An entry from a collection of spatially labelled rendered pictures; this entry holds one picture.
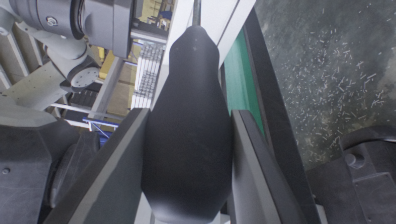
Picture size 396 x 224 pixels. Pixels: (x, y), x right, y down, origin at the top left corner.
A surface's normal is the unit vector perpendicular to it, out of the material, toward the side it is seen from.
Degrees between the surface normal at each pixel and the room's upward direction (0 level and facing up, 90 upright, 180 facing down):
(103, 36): 90
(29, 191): 124
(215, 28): 90
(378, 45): 0
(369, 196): 0
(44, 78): 80
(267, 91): 90
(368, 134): 30
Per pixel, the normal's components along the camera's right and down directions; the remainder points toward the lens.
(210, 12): -0.03, 0.78
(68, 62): 0.06, -0.11
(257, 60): 0.32, -0.58
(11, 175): 0.41, 0.14
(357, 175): -0.95, -0.22
